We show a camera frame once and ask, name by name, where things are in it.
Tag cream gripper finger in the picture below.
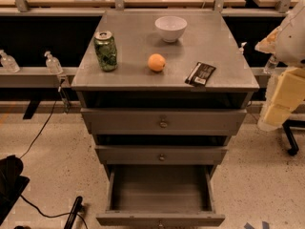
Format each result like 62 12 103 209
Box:
271 67 305 112
257 102 292 132

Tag black rxbar chocolate wrapper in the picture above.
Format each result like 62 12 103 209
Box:
185 62 216 86

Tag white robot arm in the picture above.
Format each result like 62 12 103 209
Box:
255 0 305 132

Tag grey three-drawer cabinet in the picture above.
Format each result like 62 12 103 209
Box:
71 9 260 229

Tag grey open bottom drawer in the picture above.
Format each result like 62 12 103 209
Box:
96 165 225 229

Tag grey middle drawer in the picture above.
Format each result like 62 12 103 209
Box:
95 146 227 165

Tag grey top drawer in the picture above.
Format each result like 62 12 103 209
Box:
81 108 246 135

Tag black table leg with caster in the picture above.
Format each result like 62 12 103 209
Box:
282 119 305 156

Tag clear plastic water bottle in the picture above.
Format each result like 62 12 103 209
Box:
263 55 279 74

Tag small white pump bottle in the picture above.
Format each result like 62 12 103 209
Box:
239 42 247 54

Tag orange fruit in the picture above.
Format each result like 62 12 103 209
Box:
148 53 166 72

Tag white ceramic bowl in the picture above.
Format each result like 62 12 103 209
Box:
154 16 188 43

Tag green soda can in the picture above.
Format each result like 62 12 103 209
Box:
93 31 117 72

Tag clear sanitizer pump bottle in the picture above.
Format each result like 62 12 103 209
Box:
45 51 63 74

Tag black chair at left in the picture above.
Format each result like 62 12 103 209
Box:
0 156 30 225

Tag clear sanitizer bottle far left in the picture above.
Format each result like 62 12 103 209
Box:
0 50 20 73

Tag black floor cable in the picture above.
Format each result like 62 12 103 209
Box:
18 76 90 229

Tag grey metal rail shelf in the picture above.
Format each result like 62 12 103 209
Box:
0 66 79 89

